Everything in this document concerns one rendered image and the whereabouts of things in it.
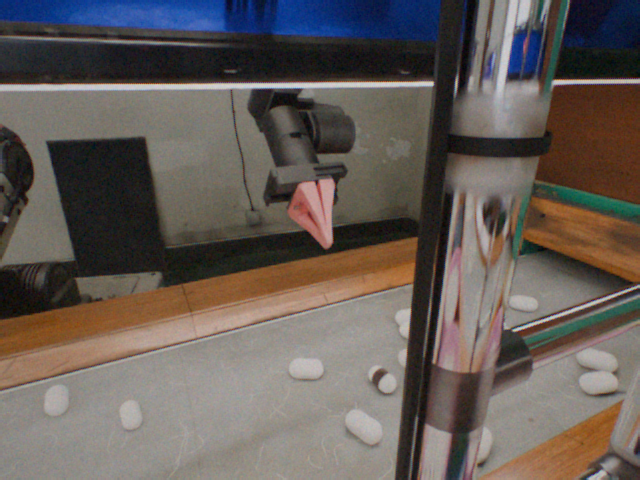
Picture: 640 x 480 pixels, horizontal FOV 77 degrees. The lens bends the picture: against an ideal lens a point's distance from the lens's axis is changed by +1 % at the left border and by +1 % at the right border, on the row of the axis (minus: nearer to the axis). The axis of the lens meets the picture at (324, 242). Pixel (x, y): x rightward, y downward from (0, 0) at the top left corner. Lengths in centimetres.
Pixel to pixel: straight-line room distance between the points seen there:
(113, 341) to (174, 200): 194
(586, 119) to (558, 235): 18
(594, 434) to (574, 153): 46
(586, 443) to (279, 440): 26
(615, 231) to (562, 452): 36
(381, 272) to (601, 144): 38
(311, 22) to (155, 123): 216
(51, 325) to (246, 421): 28
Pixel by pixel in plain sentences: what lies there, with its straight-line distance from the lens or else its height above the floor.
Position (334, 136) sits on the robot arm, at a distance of 58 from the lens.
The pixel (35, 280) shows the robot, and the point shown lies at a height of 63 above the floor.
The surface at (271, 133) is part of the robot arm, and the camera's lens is 55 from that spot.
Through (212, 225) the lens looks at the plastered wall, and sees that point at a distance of 250.
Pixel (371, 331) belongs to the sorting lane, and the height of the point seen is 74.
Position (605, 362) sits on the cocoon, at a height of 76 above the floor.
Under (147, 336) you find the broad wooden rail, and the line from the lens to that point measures 54.
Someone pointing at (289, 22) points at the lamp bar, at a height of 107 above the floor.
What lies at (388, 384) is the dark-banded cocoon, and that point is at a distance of 44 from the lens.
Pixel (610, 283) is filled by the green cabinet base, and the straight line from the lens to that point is 78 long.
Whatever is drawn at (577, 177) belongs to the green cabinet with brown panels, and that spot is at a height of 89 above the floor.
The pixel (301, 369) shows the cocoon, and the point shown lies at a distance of 45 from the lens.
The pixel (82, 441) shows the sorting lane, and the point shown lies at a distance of 46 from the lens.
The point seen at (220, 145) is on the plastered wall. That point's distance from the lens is 239.
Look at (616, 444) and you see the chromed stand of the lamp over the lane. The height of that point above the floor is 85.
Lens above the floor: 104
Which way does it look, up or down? 23 degrees down
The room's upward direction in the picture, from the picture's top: straight up
